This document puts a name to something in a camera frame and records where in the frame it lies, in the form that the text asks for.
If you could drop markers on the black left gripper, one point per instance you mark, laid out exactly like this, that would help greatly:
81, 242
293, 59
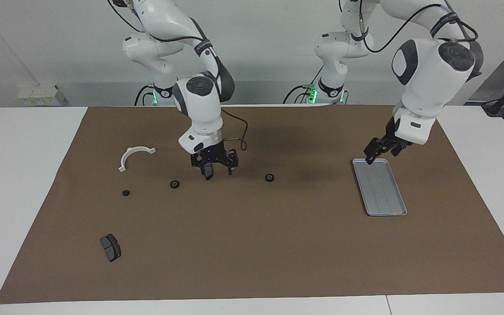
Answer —
391, 139

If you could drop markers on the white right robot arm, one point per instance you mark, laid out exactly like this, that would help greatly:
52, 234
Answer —
201, 109

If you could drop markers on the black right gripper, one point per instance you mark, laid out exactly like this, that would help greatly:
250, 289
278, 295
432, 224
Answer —
212, 154

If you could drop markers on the white curved plastic bracket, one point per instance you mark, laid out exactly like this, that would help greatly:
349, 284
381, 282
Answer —
125, 157

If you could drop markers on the brown table mat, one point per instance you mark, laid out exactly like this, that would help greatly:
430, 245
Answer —
252, 245

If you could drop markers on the single grey brake pad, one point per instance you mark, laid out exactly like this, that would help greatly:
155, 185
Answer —
208, 173

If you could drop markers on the silver metal tray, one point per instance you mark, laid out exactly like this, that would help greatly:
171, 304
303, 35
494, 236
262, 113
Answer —
385, 201

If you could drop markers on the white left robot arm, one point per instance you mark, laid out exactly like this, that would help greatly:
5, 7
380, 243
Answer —
427, 78

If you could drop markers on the stacked grey brake pads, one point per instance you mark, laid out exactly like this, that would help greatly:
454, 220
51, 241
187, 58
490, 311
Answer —
111, 248

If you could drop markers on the white wall socket box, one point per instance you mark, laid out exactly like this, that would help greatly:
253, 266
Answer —
37, 96

